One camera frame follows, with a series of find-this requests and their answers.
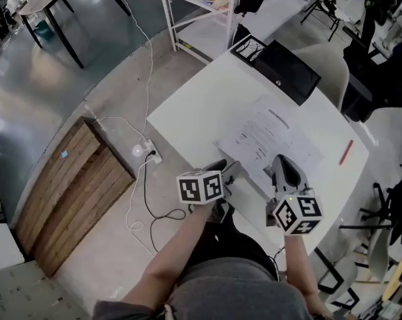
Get long white cable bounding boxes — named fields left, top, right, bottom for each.
left=113, top=0, right=155, bottom=146

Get black office chair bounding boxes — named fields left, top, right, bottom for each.
left=341, top=27, right=402, bottom=123

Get black picture frame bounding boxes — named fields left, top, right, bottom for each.
left=229, top=34, right=267, bottom=67

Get red pen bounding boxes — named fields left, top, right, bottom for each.
left=339, top=139, right=354, bottom=166

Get short white cable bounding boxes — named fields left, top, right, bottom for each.
left=125, top=160, right=159, bottom=257

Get black cable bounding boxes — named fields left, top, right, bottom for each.
left=143, top=150, right=187, bottom=253

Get wooden pallet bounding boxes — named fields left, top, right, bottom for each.
left=13, top=117, right=137, bottom=278

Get grey perforated panel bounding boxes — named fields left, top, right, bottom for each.
left=0, top=261, right=90, bottom=320

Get person's left forearm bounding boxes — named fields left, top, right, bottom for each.
left=120, top=205, right=221, bottom=313

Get white shell chair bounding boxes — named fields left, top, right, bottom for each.
left=290, top=43, right=351, bottom=111

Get person's right forearm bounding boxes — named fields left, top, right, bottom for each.
left=283, top=233, right=325, bottom=315

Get person's black trousers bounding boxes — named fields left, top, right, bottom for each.
left=193, top=208, right=282, bottom=281

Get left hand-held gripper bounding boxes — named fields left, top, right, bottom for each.
left=176, top=158, right=244, bottom=225

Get black swivel chair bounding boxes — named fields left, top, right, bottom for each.
left=359, top=177, right=402, bottom=246

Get white power strip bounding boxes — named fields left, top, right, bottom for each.
left=130, top=139, right=163, bottom=165

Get white metal shelf rack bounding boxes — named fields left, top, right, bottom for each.
left=157, top=0, right=318, bottom=65

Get white chair with black legs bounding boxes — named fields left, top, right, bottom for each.
left=315, top=225, right=402, bottom=310

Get black box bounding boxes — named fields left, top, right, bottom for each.
left=252, top=40, right=322, bottom=107

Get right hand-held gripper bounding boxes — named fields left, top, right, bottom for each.
left=266, top=154, right=323, bottom=236

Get grey yellow cover book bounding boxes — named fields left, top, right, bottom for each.
left=213, top=93, right=325, bottom=200

